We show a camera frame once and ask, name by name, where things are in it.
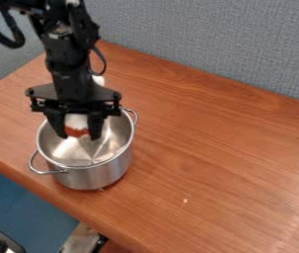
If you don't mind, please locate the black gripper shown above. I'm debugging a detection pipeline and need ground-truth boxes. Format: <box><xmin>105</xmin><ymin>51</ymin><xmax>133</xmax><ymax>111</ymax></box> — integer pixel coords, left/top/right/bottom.
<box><xmin>25</xmin><ymin>83</ymin><xmax>121</xmax><ymax>140</ymax></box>

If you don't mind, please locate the red and white toy mushroom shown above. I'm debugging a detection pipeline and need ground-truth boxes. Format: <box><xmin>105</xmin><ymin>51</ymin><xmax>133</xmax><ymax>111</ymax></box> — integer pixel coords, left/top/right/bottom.
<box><xmin>64</xmin><ymin>75</ymin><xmax>105</xmax><ymax>138</ymax></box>

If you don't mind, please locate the stainless steel pot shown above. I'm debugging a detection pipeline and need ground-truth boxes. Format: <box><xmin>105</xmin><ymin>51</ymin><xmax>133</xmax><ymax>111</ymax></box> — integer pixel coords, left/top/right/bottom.
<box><xmin>28</xmin><ymin>108</ymin><xmax>139</xmax><ymax>191</ymax></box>

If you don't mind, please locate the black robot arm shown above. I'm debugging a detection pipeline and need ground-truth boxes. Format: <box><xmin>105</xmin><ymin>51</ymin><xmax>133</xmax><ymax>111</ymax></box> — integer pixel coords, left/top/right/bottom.
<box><xmin>0</xmin><ymin>0</ymin><xmax>121</xmax><ymax>139</ymax></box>

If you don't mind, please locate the grey table leg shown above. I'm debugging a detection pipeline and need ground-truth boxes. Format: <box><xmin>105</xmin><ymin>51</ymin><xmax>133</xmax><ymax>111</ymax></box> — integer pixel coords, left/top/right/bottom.
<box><xmin>58</xmin><ymin>222</ymin><xmax>108</xmax><ymax>253</ymax></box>

